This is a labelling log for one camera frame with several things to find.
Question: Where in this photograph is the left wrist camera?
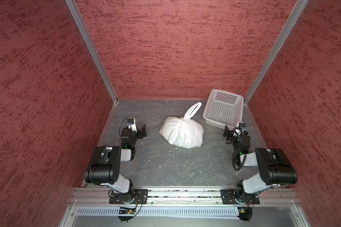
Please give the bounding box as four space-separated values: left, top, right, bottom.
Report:
127 118 137 132

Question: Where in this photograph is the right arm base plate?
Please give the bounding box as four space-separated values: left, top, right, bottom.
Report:
220 189 260 205

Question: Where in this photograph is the right aluminium corner post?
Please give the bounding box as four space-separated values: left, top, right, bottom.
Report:
244 0 309 106

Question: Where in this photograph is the left circuit board with wires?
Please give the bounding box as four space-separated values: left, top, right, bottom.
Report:
117 204 143 222

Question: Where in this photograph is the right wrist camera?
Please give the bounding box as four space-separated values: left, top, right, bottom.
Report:
237 122 246 131

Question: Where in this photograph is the aluminium front rail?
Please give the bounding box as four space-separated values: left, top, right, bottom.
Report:
69 186 301 207

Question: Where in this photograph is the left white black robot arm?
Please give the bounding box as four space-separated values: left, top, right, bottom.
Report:
84 125 148 204

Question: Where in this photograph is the aluminium corner post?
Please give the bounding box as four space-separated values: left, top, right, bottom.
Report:
244 0 309 106
65 0 118 105

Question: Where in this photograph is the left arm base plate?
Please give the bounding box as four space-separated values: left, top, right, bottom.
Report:
109 189 148 205

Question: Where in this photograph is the circuit board with wires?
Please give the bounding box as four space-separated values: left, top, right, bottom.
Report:
238 201 253 222
117 204 143 222

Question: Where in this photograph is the white perforated plastic basket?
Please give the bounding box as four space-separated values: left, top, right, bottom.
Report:
203 89 244 129

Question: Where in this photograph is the right circuit board with wires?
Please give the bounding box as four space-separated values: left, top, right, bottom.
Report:
238 201 253 222

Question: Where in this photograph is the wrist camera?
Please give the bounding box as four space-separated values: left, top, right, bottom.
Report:
237 122 246 131
127 118 137 132

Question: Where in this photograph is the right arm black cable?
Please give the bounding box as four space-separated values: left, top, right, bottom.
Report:
231 127 248 172

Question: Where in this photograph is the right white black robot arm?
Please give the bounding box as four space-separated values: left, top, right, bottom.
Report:
220 123 298 205

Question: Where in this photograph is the left aluminium corner post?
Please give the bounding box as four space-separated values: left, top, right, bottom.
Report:
65 0 118 105

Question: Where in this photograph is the white plastic bag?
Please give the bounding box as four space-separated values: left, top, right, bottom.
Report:
159 102 204 149

